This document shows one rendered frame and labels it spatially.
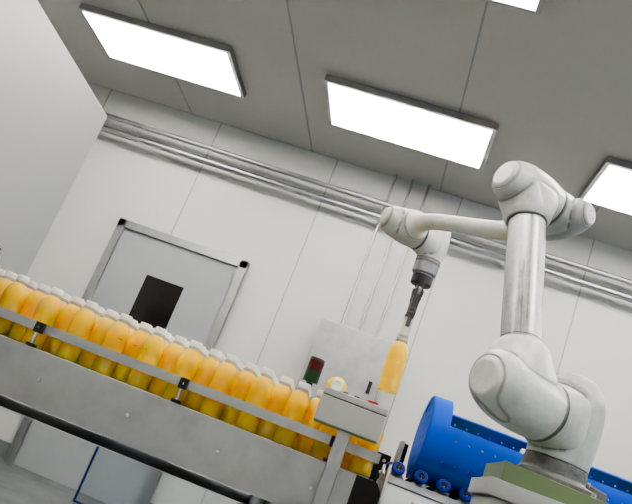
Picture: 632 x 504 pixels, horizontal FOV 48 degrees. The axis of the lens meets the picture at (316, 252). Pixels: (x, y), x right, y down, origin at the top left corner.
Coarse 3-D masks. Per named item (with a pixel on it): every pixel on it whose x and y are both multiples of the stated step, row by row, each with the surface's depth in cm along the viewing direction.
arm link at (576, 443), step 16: (560, 384) 171; (576, 384) 171; (592, 384) 172; (576, 400) 167; (592, 400) 169; (576, 416) 166; (592, 416) 168; (560, 432) 164; (576, 432) 165; (592, 432) 168; (528, 448) 173; (544, 448) 168; (560, 448) 166; (576, 448) 166; (592, 448) 168; (576, 464) 166
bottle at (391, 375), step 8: (392, 344) 241; (400, 344) 239; (392, 352) 238; (400, 352) 238; (392, 360) 237; (400, 360) 237; (384, 368) 238; (392, 368) 236; (400, 368) 237; (384, 376) 236; (392, 376) 235; (400, 376) 237; (384, 384) 235; (392, 384) 235; (392, 392) 235
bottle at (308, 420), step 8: (312, 400) 224; (312, 408) 222; (312, 416) 221; (304, 424) 221; (312, 424) 221; (320, 424) 222; (296, 440) 220; (304, 440) 219; (312, 440) 220; (296, 448) 219; (304, 448) 218
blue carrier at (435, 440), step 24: (432, 408) 229; (432, 432) 222; (456, 432) 222; (480, 432) 245; (432, 456) 221; (456, 456) 220; (480, 456) 220; (504, 456) 220; (432, 480) 225; (456, 480) 222; (600, 480) 241; (624, 480) 239
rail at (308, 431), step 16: (16, 320) 225; (32, 320) 225; (64, 336) 224; (96, 352) 222; (112, 352) 222; (144, 368) 221; (176, 384) 220; (192, 384) 220; (224, 400) 218; (240, 400) 218; (256, 416) 217; (272, 416) 217; (304, 432) 215; (320, 432) 215; (352, 448) 214
